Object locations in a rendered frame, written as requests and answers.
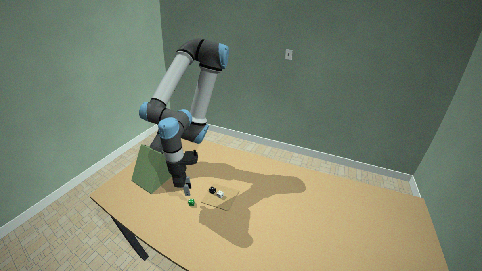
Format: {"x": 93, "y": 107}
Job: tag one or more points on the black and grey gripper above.
{"x": 176, "y": 164}

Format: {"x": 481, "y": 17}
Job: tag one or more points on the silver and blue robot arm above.
{"x": 191, "y": 126}

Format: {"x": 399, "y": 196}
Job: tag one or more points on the tan square mat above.
{"x": 223, "y": 203}

